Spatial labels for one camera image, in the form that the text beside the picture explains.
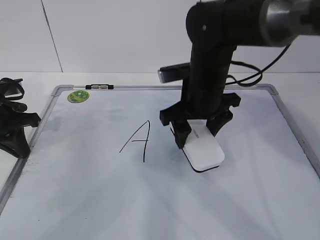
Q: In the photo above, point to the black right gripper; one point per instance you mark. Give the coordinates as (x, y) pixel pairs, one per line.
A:
(217, 115)

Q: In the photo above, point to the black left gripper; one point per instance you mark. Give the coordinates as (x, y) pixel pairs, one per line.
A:
(13, 119)

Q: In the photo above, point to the white rectangular board eraser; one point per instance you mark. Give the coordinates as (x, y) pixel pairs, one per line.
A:
(201, 148)

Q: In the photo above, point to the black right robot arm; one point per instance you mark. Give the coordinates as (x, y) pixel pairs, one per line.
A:
(216, 28)

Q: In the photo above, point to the round green magnet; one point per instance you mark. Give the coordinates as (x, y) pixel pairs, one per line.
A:
(78, 96)

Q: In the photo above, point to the black board hanging clip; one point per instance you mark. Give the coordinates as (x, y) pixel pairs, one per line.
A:
(99, 87)

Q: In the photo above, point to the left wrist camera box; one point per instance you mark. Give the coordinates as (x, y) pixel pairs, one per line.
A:
(11, 92)

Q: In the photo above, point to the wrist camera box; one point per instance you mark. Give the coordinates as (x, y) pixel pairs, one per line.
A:
(11, 92)
(172, 73)

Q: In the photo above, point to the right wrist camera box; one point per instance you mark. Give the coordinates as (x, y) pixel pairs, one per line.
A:
(172, 73)

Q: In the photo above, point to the white board with grey frame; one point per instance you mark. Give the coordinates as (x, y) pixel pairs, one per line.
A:
(107, 169)

